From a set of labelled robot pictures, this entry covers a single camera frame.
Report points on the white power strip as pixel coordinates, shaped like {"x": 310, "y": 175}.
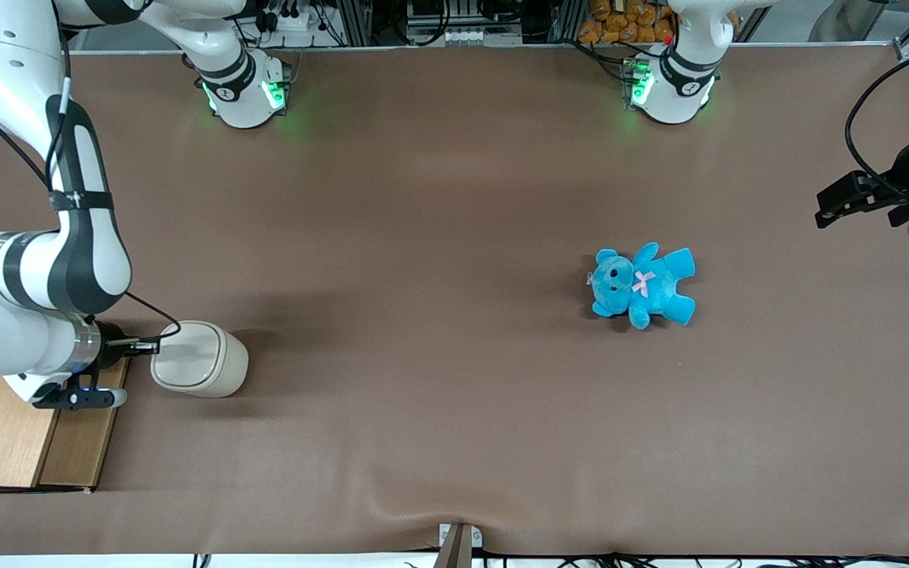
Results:
{"x": 293, "y": 20}

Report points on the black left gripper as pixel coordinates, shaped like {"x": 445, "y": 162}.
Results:
{"x": 903, "y": 192}

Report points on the grey camera post bracket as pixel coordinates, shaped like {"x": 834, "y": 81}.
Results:
{"x": 458, "y": 548}

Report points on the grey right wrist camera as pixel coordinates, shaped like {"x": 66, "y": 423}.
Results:
{"x": 84, "y": 398}

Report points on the grey electronics box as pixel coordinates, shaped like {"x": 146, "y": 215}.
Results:
{"x": 470, "y": 35}

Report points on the brown table cloth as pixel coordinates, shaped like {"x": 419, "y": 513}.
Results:
{"x": 454, "y": 237}

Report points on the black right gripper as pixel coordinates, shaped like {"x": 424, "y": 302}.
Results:
{"x": 110, "y": 345}

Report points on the white trash can body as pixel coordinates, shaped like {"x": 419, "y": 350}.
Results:
{"x": 226, "y": 371}

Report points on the aluminium frame structure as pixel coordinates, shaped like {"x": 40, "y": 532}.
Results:
{"x": 353, "y": 20}

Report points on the orange lumpy objects pile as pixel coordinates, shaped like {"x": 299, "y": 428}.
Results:
{"x": 620, "y": 24}

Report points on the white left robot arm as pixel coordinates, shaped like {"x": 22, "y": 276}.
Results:
{"x": 671, "y": 99}

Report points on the blue teddy bear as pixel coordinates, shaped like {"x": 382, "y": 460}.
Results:
{"x": 648, "y": 285}

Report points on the white trash can lid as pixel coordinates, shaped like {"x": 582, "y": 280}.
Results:
{"x": 190, "y": 359}

